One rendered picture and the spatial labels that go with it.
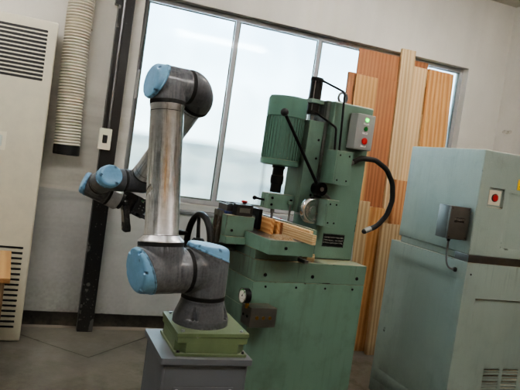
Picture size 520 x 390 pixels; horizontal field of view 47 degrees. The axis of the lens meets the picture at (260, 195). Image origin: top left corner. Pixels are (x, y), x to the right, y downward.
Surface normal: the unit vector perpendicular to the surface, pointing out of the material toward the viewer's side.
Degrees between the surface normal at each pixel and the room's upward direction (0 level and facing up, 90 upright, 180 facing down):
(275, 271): 90
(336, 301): 90
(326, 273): 90
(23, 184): 90
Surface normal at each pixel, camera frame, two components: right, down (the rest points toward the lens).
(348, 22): 0.35, 0.10
